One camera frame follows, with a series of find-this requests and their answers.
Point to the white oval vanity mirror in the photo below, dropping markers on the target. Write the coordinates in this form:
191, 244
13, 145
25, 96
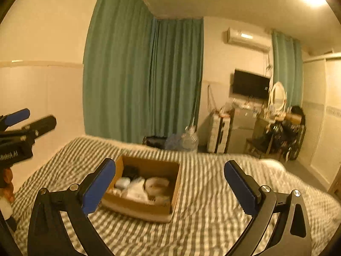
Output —
277, 98

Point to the black garbage bag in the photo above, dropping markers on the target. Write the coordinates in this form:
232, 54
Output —
286, 137

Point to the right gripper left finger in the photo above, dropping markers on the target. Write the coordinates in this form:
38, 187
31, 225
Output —
47, 234

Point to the white air conditioner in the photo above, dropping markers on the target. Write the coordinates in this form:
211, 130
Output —
248, 40

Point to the white ribbed suitcase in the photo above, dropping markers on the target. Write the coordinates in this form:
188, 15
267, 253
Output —
218, 133

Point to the white rabbit figurine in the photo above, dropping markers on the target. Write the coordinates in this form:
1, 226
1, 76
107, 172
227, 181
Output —
115, 192

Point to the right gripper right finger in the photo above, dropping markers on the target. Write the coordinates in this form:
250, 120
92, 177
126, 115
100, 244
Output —
291, 233

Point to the large green curtain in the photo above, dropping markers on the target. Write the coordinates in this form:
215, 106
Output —
142, 75

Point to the wooden chair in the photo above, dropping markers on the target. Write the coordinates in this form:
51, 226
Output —
256, 148

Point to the white knit sock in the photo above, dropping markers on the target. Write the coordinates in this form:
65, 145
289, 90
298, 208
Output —
136, 191

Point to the open cardboard box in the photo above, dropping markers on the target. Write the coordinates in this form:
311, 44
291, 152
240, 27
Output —
148, 168

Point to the clear water jug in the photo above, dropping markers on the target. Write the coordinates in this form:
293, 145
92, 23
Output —
189, 140

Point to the grey checkered bed quilt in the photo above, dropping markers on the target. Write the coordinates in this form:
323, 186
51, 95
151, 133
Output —
208, 218

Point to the small silver fridge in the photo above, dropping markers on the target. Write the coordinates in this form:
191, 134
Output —
241, 128

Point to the person's left hand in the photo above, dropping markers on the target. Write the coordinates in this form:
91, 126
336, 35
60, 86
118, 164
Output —
8, 189

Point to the black round compact case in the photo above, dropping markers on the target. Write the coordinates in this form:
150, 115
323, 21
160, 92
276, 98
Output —
131, 172

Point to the wooden vanity desk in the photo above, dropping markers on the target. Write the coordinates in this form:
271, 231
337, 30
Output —
263, 123

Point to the green window curtain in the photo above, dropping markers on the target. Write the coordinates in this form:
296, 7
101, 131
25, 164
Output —
288, 66

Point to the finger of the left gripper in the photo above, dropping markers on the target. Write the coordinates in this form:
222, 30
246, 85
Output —
9, 120
33, 130

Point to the black wall television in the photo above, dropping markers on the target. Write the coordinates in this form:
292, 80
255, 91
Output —
250, 85

